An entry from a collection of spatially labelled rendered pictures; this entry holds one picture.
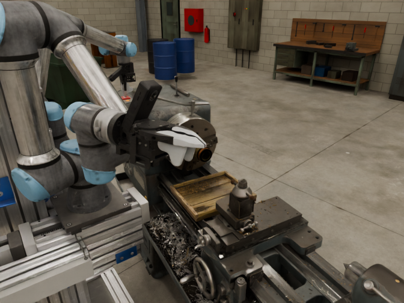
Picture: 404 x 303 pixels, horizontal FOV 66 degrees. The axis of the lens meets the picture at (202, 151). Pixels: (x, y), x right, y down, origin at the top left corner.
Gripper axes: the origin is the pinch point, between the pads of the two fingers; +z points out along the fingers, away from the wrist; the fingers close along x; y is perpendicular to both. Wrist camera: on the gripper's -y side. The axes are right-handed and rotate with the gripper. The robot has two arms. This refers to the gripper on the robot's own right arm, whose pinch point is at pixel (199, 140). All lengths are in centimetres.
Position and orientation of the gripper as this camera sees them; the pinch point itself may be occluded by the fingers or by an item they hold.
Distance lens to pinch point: 56.5
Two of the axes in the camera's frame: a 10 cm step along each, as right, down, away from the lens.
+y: -0.8, 9.4, 3.3
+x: -5.5, 2.3, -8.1
